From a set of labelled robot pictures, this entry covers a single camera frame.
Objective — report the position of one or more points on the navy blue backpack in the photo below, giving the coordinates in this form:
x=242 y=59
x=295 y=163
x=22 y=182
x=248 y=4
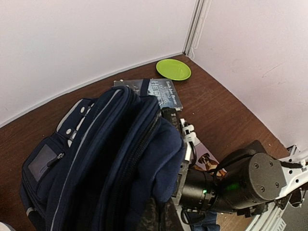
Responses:
x=106 y=159

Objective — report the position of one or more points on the right metal frame post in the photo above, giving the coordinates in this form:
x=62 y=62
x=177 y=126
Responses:
x=199 y=16

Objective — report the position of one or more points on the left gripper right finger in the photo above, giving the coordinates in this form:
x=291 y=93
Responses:
x=170 y=218

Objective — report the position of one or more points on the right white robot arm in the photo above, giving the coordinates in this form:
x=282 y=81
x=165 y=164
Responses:
x=245 y=182

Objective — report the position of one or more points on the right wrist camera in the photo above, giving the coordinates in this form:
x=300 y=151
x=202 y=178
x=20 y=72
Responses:
x=187 y=133

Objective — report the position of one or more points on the blue hardcover book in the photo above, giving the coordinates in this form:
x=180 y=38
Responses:
x=163 y=89

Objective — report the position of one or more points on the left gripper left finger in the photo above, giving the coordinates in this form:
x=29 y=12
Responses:
x=150 y=220

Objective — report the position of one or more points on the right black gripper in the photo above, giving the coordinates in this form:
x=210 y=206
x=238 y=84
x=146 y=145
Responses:
x=195 y=189

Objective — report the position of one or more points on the dog cover book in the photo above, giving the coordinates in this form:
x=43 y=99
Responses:
x=205 y=160

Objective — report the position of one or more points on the green plate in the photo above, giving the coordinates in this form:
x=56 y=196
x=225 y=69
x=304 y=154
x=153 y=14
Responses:
x=173 y=69

